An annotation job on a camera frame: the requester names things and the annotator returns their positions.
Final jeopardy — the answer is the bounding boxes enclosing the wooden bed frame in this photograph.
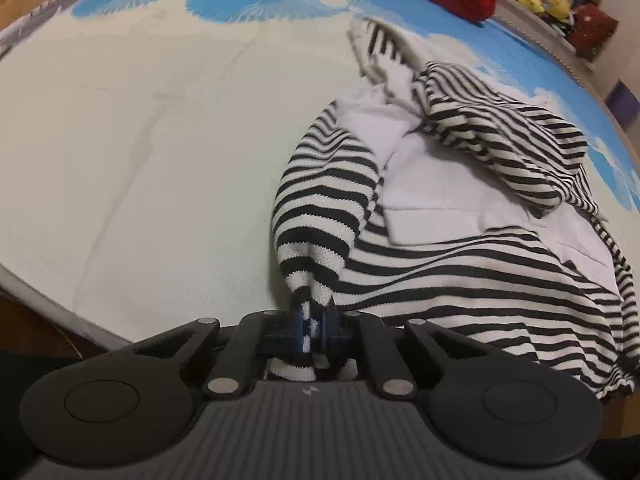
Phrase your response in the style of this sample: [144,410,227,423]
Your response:
[565,52,640,161]

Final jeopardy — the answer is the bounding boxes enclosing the dark red bag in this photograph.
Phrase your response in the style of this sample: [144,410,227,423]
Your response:
[570,4,619,64]

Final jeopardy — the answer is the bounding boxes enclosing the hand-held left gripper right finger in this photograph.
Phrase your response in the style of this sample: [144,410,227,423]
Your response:
[320,307,507,402]

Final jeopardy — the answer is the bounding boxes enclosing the blue and cream bed sheet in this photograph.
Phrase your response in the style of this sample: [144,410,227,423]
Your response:
[0,0,640,361]

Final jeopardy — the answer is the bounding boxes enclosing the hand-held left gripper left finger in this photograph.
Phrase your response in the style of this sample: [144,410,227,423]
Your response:
[125,310,308,402]

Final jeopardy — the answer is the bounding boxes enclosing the striped shirt with white vest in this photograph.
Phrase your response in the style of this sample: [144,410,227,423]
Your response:
[269,16,640,405]

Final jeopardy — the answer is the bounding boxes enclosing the purple bag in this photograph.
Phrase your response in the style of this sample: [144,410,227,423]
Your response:
[602,80,637,122]

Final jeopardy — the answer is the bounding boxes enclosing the white window sill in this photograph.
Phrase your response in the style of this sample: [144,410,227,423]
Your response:
[495,0,596,77]

